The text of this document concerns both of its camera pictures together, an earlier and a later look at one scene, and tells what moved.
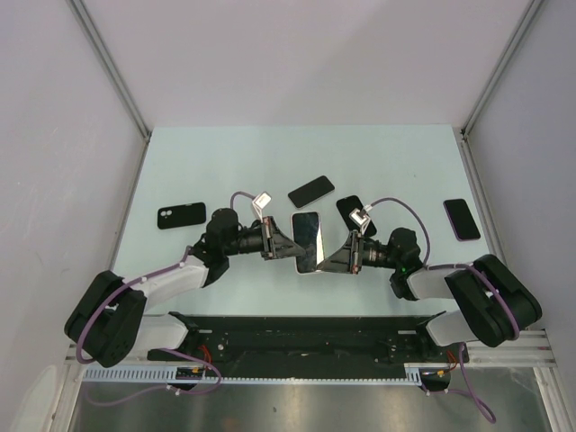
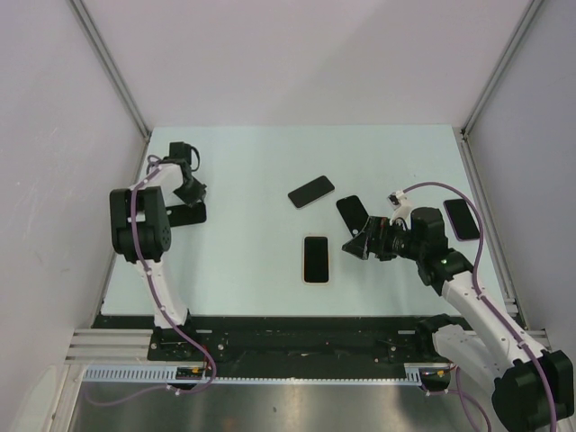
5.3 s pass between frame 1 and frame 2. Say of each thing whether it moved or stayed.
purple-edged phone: stayed
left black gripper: moved
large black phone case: stayed
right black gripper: moved
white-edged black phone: stayed
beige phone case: moved
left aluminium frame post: stayed
